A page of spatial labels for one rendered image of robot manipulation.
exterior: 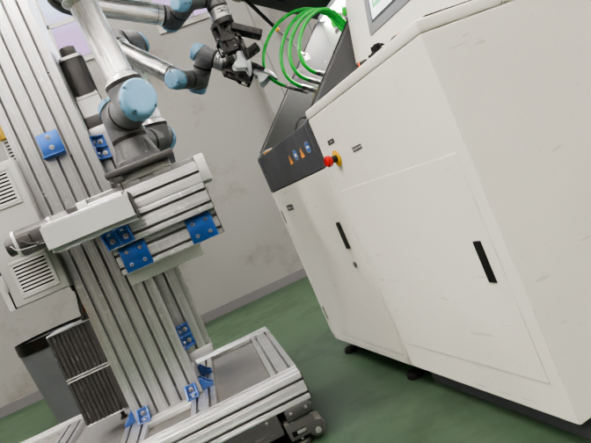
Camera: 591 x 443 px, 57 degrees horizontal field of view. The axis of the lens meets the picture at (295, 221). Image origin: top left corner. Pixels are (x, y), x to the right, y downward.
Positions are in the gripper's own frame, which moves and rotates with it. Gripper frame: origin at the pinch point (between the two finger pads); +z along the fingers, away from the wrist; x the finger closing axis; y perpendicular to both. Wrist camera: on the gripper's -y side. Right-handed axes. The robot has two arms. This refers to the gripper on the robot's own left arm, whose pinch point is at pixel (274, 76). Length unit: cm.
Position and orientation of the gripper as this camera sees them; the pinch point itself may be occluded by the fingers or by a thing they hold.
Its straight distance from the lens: 221.0
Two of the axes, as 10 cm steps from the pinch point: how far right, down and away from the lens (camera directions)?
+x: -0.9, -1.5, -9.9
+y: -4.0, 9.1, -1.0
